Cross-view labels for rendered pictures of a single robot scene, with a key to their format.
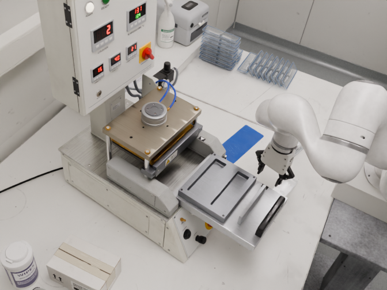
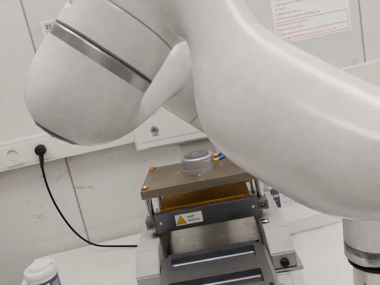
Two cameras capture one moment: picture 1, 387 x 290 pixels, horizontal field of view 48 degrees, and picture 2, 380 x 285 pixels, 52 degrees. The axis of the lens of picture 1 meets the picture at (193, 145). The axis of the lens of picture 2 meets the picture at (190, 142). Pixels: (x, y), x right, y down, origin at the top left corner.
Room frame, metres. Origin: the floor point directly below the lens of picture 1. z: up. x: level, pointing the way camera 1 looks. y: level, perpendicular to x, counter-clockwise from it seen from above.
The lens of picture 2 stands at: (0.58, -0.69, 1.38)
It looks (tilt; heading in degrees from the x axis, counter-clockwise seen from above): 13 degrees down; 65
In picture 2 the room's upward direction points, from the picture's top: 12 degrees counter-clockwise
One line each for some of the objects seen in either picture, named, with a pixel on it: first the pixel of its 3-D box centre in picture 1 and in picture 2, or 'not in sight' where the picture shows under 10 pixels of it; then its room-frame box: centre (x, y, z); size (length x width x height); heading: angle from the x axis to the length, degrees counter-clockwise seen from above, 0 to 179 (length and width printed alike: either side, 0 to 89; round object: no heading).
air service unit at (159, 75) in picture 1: (163, 83); not in sight; (1.23, 0.14, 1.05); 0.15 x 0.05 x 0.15; 152
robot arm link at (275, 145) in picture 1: (284, 142); (373, 249); (1.03, -0.30, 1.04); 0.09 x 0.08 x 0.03; 55
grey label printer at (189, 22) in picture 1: (180, 17); not in sight; (2.00, 0.16, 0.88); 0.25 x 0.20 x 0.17; 63
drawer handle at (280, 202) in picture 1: (270, 215); not in sight; (0.77, -0.26, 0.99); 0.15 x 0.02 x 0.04; 152
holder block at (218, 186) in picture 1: (217, 185); (214, 275); (0.85, -0.10, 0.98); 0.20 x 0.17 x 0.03; 152
